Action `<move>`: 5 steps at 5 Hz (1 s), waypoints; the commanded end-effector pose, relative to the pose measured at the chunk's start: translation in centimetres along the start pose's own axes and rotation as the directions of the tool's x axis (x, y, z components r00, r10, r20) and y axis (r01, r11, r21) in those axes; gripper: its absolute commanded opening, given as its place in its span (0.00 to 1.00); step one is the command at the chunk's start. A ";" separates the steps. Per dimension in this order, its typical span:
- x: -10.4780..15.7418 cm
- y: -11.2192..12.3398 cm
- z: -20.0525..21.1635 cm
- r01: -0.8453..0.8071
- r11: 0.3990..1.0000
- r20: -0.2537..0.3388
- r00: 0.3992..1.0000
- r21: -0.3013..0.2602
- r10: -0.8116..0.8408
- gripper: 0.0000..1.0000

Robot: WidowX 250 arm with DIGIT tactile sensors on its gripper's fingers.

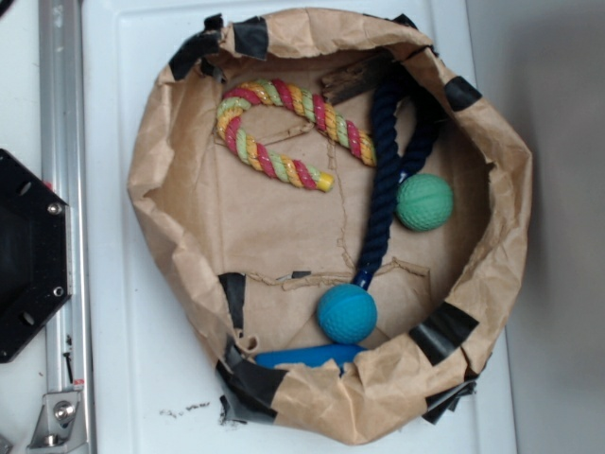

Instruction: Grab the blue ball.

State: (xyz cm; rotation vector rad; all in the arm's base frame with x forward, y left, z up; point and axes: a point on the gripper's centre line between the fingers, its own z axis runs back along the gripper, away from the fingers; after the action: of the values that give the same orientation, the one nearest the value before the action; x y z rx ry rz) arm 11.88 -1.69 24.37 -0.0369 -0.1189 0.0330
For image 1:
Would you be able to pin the blue dimpled rubber ball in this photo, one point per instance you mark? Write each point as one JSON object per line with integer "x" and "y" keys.
{"x": 347, "y": 314}

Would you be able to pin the green dimpled rubber ball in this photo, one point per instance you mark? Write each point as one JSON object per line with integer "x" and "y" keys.
{"x": 424, "y": 202}

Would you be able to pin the brown paper bag bin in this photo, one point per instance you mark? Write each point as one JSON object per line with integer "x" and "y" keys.
{"x": 248, "y": 257}

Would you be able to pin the blue plastic cylinder toy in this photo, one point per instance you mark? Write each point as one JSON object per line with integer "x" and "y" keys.
{"x": 311, "y": 357}

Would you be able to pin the dark wooden block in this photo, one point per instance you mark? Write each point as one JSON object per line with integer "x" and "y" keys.
{"x": 355, "y": 79}

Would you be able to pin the multicolour twisted rope toy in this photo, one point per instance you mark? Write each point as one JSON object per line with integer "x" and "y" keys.
{"x": 301, "y": 102}

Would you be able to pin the navy blue rope toy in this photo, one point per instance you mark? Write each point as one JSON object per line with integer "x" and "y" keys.
{"x": 392, "y": 167}

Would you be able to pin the aluminium extrusion rail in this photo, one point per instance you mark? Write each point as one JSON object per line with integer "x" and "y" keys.
{"x": 69, "y": 363}

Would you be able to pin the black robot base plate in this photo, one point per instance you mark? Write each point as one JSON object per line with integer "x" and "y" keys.
{"x": 34, "y": 259}

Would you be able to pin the metal corner bracket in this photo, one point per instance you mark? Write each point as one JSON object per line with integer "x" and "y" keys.
{"x": 60, "y": 427}

